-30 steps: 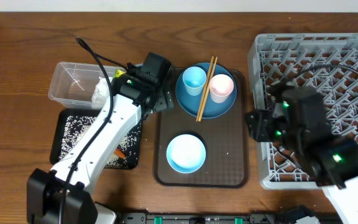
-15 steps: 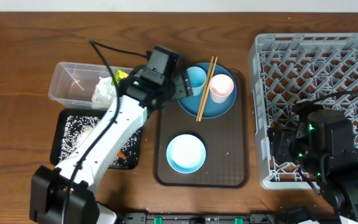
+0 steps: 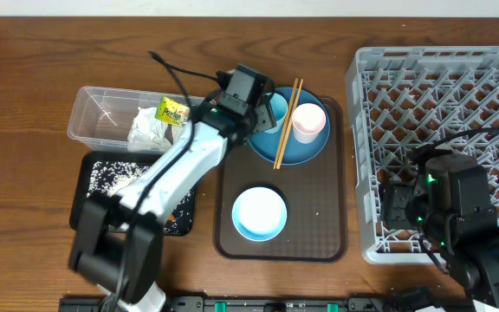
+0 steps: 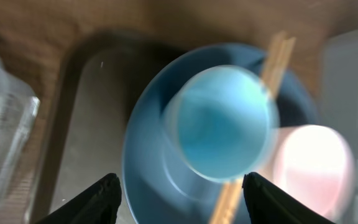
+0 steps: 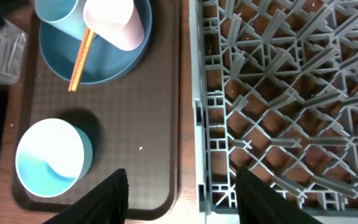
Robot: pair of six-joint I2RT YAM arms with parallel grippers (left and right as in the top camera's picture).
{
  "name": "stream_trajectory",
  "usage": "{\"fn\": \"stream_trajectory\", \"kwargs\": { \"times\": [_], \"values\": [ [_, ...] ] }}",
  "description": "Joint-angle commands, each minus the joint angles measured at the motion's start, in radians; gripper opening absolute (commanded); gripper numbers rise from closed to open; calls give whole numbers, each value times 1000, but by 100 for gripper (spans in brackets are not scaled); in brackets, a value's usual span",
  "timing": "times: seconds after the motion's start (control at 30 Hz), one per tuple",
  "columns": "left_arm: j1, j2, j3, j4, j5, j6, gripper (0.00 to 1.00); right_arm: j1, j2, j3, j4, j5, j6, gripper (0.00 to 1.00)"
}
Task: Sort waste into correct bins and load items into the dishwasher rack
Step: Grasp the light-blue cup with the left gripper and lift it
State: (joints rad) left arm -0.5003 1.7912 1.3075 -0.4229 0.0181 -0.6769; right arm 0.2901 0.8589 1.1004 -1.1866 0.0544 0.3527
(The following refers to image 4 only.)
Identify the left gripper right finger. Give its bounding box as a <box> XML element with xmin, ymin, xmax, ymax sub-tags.
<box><xmin>242</xmin><ymin>172</ymin><xmax>334</xmax><ymax>224</ymax></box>

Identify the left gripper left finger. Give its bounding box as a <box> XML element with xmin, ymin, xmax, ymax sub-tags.
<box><xmin>37</xmin><ymin>173</ymin><xmax>122</xmax><ymax>224</ymax></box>

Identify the light blue cup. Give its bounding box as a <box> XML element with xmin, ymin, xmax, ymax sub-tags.
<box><xmin>162</xmin><ymin>65</ymin><xmax>279</xmax><ymax>182</ymax></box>

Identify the grey dishwasher rack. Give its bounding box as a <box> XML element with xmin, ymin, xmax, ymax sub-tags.
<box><xmin>319</xmin><ymin>30</ymin><xmax>358</xmax><ymax>223</ymax></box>

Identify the left wooden chopstick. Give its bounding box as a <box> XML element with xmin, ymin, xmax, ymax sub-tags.
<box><xmin>208</xmin><ymin>30</ymin><xmax>288</xmax><ymax>224</ymax></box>

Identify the pink cup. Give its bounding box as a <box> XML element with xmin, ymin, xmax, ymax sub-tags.
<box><xmin>272</xmin><ymin>124</ymin><xmax>355</xmax><ymax>222</ymax></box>

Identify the dark blue plate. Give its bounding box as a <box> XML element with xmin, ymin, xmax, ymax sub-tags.
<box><xmin>123</xmin><ymin>43</ymin><xmax>318</xmax><ymax>223</ymax></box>

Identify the brown serving tray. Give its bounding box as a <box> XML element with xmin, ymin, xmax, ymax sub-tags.
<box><xmin>29</xmin><ymin>29</ymin><xmax>323</xmax><ymax>224</ymax></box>

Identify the clear plastic bin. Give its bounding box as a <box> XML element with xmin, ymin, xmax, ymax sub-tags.
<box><xmin>0</xmin><ymin>39</ymin><xmax>42</xmax><ymax>223</ymax></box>

